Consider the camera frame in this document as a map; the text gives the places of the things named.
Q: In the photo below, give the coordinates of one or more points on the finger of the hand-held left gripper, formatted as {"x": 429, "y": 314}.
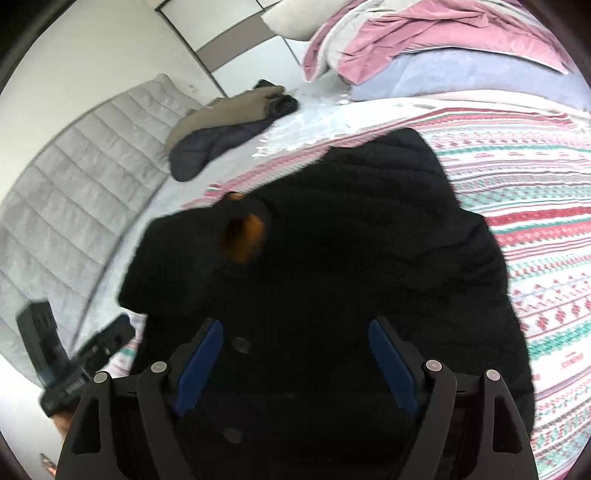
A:
{"x": 108, "y": 337}
{"x": 44, "y": 337}

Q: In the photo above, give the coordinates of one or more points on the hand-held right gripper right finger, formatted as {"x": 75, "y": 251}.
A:
{"x": 392, "y": 364}

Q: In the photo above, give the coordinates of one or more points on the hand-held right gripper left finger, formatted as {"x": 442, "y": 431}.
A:
{"x": 201, "y": 364}

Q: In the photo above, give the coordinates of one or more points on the black fleece coat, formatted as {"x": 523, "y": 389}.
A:
{"x": 360, "y": 258}

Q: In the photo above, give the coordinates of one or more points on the grey bed sheet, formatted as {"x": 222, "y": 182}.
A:
{"x": 147, "y": 203}

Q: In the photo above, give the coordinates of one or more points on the grey quilted headboard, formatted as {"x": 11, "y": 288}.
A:
{"x": 83, "y": 184}

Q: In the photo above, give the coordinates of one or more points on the dark navy folded garment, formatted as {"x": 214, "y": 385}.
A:
{"x": 207, "y": 143}

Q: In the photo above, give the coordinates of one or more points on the patterned striped blanket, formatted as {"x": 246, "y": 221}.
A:
{"x": 531, "y": 194}

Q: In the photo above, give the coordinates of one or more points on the white lace cloth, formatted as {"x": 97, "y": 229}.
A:
{"x": 314, "y": 127}

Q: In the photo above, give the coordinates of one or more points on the olive folded garment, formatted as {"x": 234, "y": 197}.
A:
{"x": 231, "y": 110}

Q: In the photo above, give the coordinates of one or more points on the black folded garment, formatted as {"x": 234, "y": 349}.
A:
{"x": 284, "y": 106}

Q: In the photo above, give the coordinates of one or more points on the light pink folded blanket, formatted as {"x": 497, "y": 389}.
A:
{"x": 508, "y": 99}

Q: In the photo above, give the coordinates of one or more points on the lavender folded blanket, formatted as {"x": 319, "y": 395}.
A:
{"x": 461, "y": 74}

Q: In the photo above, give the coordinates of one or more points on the white wardrobe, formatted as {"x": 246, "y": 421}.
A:
{"x": 231, "y": 32}

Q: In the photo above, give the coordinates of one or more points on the pink and white duvet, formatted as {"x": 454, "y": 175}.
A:
{"x": 415, "y": 27}

